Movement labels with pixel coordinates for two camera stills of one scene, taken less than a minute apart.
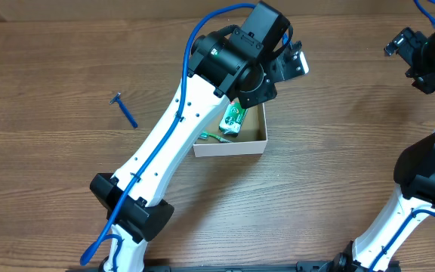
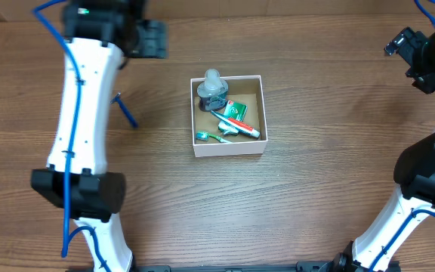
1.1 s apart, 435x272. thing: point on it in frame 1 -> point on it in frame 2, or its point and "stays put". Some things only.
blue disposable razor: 124,109 stays put
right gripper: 414,51 stays put
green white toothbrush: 205,136 stays put
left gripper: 283,67 -> 151,39
